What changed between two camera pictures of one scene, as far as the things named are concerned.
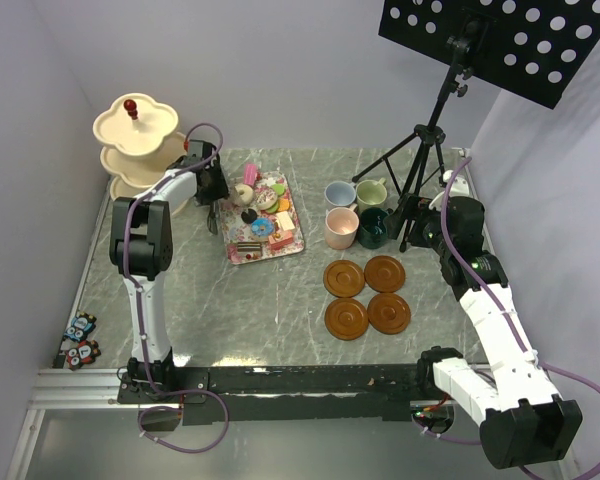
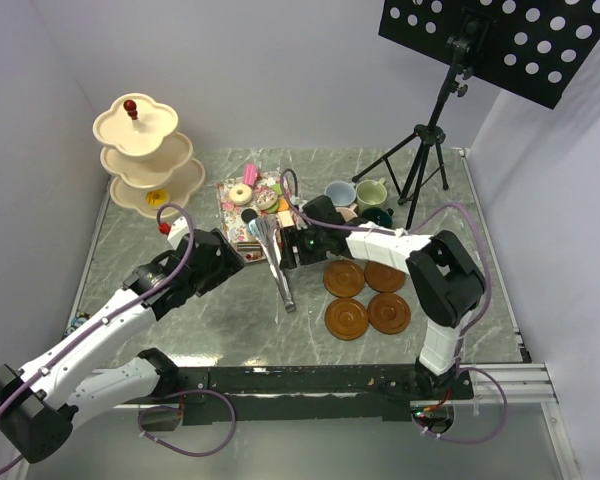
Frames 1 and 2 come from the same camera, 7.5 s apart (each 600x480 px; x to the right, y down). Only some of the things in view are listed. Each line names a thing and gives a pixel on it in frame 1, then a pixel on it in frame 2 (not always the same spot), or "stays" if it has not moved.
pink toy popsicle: x=250 y=174 stays
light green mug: x=371 y=194 stays
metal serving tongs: x=212 y=217 to x=266 y=231
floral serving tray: x=262 y=220 stays
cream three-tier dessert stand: x=142 y=142 stays
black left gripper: x=221 y=190 to x=226 y=265
